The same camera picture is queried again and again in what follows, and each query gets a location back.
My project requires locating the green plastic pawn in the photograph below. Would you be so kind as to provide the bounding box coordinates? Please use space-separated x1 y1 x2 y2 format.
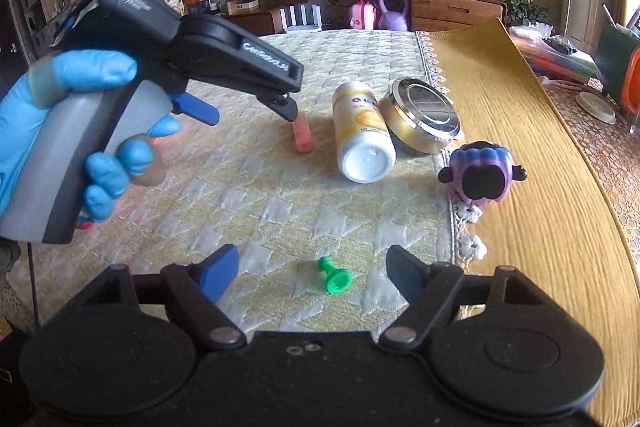
318 257 352 295

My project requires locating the round gold tin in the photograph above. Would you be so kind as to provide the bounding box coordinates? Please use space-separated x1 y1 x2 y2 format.
378 78 461 156

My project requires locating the pink eraser stick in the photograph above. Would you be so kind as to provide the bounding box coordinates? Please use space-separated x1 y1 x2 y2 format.
292 114 314 154

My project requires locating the white yellow bottle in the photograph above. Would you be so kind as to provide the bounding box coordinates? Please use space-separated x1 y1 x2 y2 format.
332 81 396 184

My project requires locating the white router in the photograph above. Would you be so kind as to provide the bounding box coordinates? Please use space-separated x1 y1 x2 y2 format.
280 3 322 34

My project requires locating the round white lid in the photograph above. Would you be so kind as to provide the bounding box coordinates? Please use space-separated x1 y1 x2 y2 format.
576 91 616 124

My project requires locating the wooden tv cabinet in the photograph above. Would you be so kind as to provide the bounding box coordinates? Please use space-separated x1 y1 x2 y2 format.
221 0 507 36

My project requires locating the pink toy case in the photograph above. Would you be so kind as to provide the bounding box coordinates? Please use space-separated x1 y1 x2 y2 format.
349 0 376 30

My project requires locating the lace tablecloth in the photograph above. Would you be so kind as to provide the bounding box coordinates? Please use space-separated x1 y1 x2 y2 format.
542 81 639 269

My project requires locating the purple kettlebell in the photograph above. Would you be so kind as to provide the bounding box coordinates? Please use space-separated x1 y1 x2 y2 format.
378 0 409 31

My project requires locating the purple sheep toy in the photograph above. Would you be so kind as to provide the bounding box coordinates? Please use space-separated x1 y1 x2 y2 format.
437 141 527 207

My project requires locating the blue gloved left hand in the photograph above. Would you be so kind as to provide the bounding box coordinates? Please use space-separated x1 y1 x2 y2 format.
1 50 155 223

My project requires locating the cream quilted table mat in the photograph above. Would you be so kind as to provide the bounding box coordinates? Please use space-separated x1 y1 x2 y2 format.
1 30 487 333

